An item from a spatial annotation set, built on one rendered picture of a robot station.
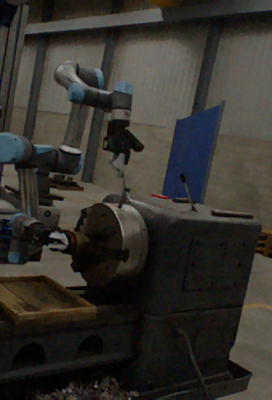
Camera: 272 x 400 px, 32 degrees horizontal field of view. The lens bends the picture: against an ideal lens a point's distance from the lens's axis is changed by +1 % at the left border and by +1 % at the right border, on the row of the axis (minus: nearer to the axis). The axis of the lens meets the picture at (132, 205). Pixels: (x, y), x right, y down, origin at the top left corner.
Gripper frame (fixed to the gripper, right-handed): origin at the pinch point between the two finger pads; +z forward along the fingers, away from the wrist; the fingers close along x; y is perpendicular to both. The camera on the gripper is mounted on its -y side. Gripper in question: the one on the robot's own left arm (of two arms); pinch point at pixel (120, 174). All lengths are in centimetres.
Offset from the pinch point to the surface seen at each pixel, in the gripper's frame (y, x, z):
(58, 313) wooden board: 33, 16, 49
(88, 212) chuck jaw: 13.0, -0.9, 15.9
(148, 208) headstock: -7.9, 9.3, 12.5
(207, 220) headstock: -25.1, 24.7, 15.0
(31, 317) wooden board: 43, 16, 50
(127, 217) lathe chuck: 5.5, 12.7, 16.7
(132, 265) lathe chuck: 3.5, 15.7, 33.8
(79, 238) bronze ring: 20.1, 5.0, 25.7
